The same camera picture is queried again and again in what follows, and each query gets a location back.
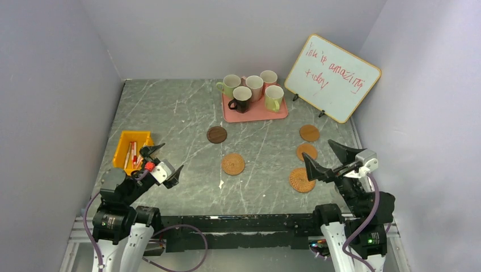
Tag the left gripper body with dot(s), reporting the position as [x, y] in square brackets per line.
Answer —
[165, 179]

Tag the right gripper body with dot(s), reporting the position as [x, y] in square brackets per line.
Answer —
[347, 170]

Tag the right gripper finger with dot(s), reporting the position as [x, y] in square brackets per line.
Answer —
[315, 171]
[344, 153]

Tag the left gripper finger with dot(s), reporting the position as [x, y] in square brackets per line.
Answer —
[146, 152]
[173, 179]

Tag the light wooden coaster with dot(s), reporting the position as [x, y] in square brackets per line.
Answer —
[309, 133]
[308, 149]

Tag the dark brown wooden coaster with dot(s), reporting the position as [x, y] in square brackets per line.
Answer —
[216, 134]

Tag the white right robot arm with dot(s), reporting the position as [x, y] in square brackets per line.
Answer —
[359, 243]

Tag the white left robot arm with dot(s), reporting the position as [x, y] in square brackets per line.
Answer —
[121, 231]

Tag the red white marker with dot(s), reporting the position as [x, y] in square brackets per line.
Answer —
[134, 154]

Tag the yellow plastic bin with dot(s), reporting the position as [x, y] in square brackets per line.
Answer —
[122, 157]

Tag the whiteboard with red writing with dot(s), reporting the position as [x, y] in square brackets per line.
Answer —
[330, 78]

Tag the green mug front right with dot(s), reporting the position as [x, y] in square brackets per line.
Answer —
[273, 98]

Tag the green mug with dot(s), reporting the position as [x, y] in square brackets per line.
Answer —
[273, 98]
[228, 85]

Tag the pink serving tray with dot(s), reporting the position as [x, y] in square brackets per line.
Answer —
[256, 112]

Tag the pink mug back right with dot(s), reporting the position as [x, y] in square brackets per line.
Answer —
[269, 78]

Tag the pink mug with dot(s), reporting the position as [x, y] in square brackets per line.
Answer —
[269, 78]
[255, 84]

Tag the black mug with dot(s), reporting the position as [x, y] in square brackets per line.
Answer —
[241, 99]

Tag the pink mug centre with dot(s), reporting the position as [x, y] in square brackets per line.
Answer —
[255, 84]

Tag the green mug back left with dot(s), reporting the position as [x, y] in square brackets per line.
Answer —
[228, 85]

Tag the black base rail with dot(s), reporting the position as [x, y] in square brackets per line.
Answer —
[196, 232]

